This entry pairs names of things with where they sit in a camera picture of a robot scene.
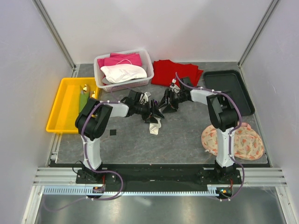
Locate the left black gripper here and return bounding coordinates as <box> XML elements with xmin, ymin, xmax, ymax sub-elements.
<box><xmin>134</xmin><ymin>99</ymin><xmax>164</xmax><ymax>124</ymax></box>

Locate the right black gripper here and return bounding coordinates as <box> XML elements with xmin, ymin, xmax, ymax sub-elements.
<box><xmin>157</xmin><ymin>88</ymin><xmax>186</xmax><ymax>114</ymax></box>

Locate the white paper napkin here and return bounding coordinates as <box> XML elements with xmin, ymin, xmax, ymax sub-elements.
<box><xmin>149</xmin><ymin>118</ymin><xmax>162</xmax><ymax>135</ymax></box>

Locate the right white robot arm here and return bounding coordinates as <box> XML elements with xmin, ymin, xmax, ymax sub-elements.
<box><xmin>158</xmin><ymin>77</ymin><xmax>241</xmax><ymax>184</ymax></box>

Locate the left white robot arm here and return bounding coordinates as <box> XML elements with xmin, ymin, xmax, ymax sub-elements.
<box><xmin>75</xmin><ymin>90</ymin><xmax>164</xmax><ymax>183</ymax></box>

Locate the red folded cloth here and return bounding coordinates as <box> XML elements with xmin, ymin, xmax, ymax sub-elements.
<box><xmin>151</xmin><ymin>60</ymin><xmax>204</xmax><ymax>87</ymax></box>

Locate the small black square marker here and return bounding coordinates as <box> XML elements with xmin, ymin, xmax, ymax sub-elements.
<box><xmin>109</xmin><ymin>129</ymin><xmax>117</xmax><ymax>136</ymax></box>

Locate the white plastic basket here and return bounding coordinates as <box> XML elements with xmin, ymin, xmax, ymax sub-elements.
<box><xmin>94</xmin><ymin>49</ymin><xmax>154</xmax><ymax>92</ymax></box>

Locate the pink cloth in basket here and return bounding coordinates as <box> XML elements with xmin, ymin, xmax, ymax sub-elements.
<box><xmin>96</xmin><ymin>53</ymin><xmax>142</xmax><ymax>68</ymax></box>

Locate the white cloth in basket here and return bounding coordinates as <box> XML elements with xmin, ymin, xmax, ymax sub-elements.
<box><xmin>100</xmin><ymin>64</ymin><xmax>147</xmax><ymax>84</ymax></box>

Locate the black plastic tray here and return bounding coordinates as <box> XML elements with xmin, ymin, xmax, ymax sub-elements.
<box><xmin>203</xmin><ymin>70</ymin><xmax>255</xmax><ymax>116</ymax></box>

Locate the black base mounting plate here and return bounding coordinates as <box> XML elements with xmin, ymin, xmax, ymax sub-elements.
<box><xmin>76</xmin><ymin>164</ymin><xmax>242</xmax><ymax>192</ymax></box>

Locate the yellow plastic tray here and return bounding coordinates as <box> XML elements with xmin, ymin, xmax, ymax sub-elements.
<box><xmin>46</xmin><ymin>77</ymin><xmax>100</xmax><ymax>134</ymax></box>

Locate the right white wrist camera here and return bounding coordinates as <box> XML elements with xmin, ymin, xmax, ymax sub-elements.
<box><xmin>170</xmin><ymin>79</ymin><xmax>180</xmax><ymax>93</ymax></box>

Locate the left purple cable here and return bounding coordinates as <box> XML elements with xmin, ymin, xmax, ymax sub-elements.
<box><xmin>42</xmin><ymin>85</ymin><xmax>131</xmax><ymax>212</ymax></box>

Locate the purple cable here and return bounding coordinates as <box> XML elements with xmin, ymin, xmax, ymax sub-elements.
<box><xmin>175</xmin><ymin>72</ymin><xmax>245</xmax><ymax>202</ymax></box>
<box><xmin>42</xmin><ymin>85</ymin><xmax>131</xmax><ymax>212</ymax></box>

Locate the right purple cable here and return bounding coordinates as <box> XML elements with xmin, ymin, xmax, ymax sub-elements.
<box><xmin>175</xmin><ymin>72</ymin><xmax>245</xmax><ymax>202</ymax></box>

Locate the grey slotted cable duct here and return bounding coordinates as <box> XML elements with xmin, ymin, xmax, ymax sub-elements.
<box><xmin>43</xmin><ymin>185</ymin><xmax>219</xmax><ymax>196</ymax></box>

